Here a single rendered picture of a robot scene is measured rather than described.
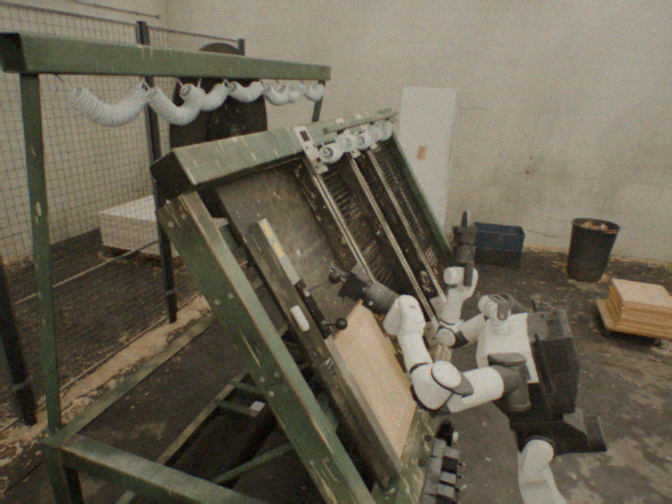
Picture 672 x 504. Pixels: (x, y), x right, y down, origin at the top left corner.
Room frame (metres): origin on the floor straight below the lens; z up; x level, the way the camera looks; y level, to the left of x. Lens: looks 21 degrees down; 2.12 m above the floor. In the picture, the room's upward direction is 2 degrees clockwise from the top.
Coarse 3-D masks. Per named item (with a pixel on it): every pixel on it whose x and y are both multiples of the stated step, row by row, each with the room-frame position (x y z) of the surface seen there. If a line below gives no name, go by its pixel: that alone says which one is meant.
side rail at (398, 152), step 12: (396, 144) 3.07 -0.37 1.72; (396, 156) 3.07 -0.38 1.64; (408, 168) 3.04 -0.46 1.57; (408, 180) 3.03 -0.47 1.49; (420, 192) 3.01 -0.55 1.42; (420, 204) 3.00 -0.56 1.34; (432, 216) 2.97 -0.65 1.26; (432, 228) 2.97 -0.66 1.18; (432, 240) 2.97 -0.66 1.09; (444, 240) 2.94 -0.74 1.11; (444, 252) 2.94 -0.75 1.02; (444, 264) 2.93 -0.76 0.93
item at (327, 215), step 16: (304, 128) 1.78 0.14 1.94; (304, 144) 1.70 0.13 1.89; (304, 160) 1.72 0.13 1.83; (320, 160) 1.72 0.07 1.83; (304, 176) 1.71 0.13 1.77; (304, 192) 1.71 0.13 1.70; (320, 192) 1.69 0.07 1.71; (320, 208) 1.69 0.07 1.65; (336, 208) 1.73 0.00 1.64; (320, 224) 1.69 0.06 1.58; (336, 224) 1.67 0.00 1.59; (336, 240) 1.67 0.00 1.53; (352, 240) 1.70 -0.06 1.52; (352, 256) 1.64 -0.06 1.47; (368, 272) 1.66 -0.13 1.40; (384, 336) 1.59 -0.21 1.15; (400, 352) 1.57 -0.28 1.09
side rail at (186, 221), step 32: (192, 192) 1.13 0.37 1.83; (192, 224) 1.08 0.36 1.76; (192, 256) 1.09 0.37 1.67; (224, 256) 1.08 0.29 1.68; (224, 288) 1.06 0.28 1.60; (224, 320) 1.06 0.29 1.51; (256, 320) 1.03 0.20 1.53; (256, 352) 1.03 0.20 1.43; (288, 352) 1.05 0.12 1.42; (256, 384) 1.03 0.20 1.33; (288, 384) 0.99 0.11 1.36; (288, 416) 1.00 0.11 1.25; (320, 416) 1.00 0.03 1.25; (320, 448) 0.97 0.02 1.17; (320, 480) 0.97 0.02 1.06; (352, 480) 0.95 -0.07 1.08
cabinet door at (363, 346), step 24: (360, 312) 1.54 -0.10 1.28; (336, 336) 1.34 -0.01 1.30; (360, 336) 1.46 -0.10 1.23; (360, 360) 1.37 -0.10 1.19; (384, 360) 1.50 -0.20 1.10; (360, 384) 1.28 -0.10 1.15; (384, 384) 1.41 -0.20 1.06; (408, 384) 1.54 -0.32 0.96; (384, 408) 1.32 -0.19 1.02; (408, 408) 1.44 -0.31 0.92
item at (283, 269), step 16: (256, 224) 1.30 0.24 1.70; (256, 240) 1.30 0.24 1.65; (272, 240) 1.31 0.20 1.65; (272, 256) 1.29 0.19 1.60; (288, 272) 1.28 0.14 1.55; (288, 288) 1.27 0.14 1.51; (320, 336) 1.23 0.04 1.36; (320, 352) 1.23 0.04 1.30; (336, 352) 1.24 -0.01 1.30; (352, 384) 1.21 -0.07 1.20; (352, 400) 1.19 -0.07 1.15; (368, 416) 1.18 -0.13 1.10; (368, 432) 1.17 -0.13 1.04; (384, 432) 1.20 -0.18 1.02; (384, 448) 1.16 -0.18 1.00; (384, 464) 1.15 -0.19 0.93; (400, 464) 1.17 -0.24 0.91
